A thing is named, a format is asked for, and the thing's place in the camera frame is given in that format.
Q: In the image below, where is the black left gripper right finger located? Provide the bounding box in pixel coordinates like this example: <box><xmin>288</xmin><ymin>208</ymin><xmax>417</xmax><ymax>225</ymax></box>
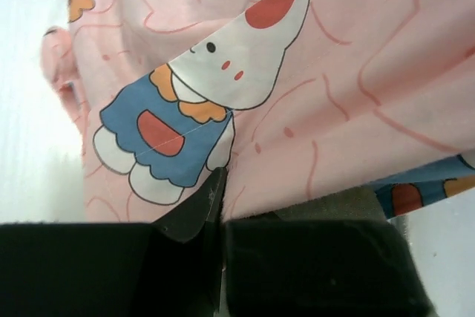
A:
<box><xmin>223</xmin><ymin>218</ymin><xmax>434</xmax><ymax>317</ymax></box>

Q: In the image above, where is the pink cartoon pillowcase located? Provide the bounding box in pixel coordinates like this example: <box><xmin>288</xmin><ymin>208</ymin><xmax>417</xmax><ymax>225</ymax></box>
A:
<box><xmin>41</xmin><ymin>0</ymin><xmax>474</xmax><ymax>222</ymax></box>

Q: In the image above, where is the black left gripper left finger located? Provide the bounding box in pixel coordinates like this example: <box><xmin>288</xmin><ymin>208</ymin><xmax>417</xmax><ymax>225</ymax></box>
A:
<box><xmin>1</xmin><ymin>169</ymin><xmax>227</xmax><ymax>316</ymax></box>

